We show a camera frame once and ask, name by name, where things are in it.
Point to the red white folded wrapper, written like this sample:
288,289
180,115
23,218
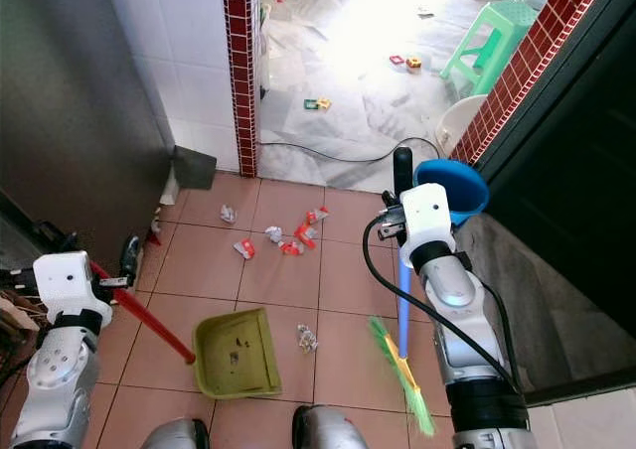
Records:
317,215

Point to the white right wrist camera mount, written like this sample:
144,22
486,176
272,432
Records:
427,221

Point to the dark wooden door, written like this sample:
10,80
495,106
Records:
576,171

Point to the small red toy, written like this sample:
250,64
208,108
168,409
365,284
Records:
396,61

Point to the small white crumpled paper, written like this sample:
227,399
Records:
229,214

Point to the red white torn wrapper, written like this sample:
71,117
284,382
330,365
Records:
244,249

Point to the silver right robot leg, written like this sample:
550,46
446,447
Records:
333,431

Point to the dark grey metal plate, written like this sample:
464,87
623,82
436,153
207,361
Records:
194,168

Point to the white crumpled tissue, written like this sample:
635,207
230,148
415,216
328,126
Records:
273,234

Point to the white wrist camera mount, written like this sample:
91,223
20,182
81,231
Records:
427,221
70,282

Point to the green toy block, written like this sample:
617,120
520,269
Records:
310,103

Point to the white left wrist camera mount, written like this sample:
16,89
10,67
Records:
70,282

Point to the large red wrapper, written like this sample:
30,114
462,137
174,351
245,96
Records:
304,235

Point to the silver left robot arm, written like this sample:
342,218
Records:
65,370

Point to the small yellow toy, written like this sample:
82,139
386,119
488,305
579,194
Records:
413,64

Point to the beige wooden board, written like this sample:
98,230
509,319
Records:
15,315

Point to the silver robot leg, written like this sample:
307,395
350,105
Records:
174,436
333,431

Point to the clear crumpled plastic wrapper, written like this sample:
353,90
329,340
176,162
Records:
308,339

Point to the yellow toy block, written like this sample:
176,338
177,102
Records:
323,103

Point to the blue plastic bucket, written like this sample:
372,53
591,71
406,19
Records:
457,186

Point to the grey steel cabinet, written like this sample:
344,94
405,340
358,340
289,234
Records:
79,91

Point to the silver left robot leg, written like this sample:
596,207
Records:
174,436

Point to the green plastic stool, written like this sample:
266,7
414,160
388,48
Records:
502,22

